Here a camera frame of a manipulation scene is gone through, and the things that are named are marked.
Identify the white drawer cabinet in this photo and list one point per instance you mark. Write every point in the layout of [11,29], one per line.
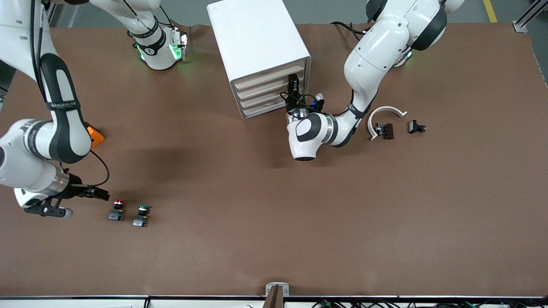
[252,38]

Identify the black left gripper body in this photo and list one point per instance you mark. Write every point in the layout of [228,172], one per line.
[292,104]

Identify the orange block with hole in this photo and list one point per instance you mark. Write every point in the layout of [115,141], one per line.
[96,137]

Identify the red push button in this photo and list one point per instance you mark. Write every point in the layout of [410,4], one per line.
[116,215]

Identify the small black clip component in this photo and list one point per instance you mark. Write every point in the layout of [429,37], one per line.
[414,126]

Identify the green push button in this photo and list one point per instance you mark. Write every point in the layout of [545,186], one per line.
[139,221]

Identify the aluminium frame post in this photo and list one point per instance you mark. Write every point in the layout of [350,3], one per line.
[51,10]
[524,21]

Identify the brown cylindrical capacitor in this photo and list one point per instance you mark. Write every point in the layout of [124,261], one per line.
[388,131]

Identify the silver camera mount bracket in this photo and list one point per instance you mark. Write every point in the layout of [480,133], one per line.
[284,288]

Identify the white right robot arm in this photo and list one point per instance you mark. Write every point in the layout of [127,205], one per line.
[21,145]

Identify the silver arm base connector plate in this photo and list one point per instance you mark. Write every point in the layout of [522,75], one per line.
[182,42]

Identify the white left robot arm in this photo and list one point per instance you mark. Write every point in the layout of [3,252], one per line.
[376,42]

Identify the dark camera support bar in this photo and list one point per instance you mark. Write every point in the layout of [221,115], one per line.
[274,299]

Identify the white table edge rail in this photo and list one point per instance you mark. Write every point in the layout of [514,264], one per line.
[85,303]

